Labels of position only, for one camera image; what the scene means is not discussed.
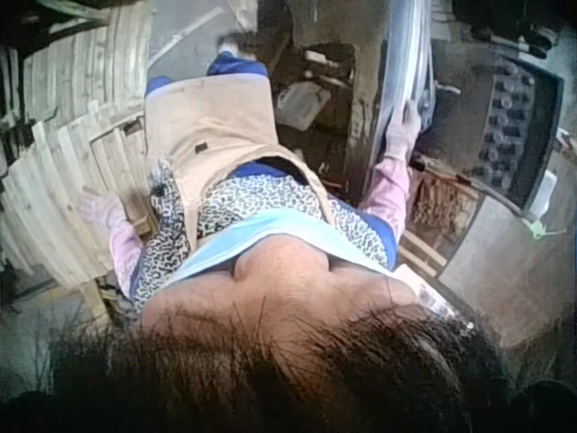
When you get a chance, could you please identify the person's legs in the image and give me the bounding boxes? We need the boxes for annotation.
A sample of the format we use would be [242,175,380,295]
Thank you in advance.
[143,30,271,97]

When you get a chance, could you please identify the pile of brown wooden sticks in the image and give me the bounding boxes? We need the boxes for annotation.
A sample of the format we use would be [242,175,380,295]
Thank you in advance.
[410,171,480,235]

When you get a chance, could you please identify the stack of pale wooden planks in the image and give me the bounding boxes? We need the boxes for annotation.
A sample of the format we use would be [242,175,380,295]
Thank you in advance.
[0,0,157,290]

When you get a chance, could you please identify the black tray of round parts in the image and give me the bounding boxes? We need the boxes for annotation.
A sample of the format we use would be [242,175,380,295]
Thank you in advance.
[471,58,567,214]

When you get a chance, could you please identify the long white stick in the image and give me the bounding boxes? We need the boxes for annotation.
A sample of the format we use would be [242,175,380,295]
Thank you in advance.
[147,5,227,69]

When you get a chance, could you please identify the dark cluttered workbench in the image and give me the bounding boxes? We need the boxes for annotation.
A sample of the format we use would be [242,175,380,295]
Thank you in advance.
[256,41,362,199]

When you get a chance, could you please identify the person's right hand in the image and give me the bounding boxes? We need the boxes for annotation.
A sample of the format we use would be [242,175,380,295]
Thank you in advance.
[385,99,424,161]

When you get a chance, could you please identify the white plastic container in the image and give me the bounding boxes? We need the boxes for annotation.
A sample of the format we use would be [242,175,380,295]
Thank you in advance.
[275,80,334,131]

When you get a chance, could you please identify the wooden frame pallet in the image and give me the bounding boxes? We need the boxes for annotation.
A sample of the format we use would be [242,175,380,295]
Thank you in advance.
[87,120,159,236]

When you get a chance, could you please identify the person's left hand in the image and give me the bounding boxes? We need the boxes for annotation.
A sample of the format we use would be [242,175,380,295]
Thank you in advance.
[78,186,126,232]

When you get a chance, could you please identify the black hose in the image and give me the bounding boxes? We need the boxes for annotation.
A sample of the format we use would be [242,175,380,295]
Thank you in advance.
[417,156,540,223]

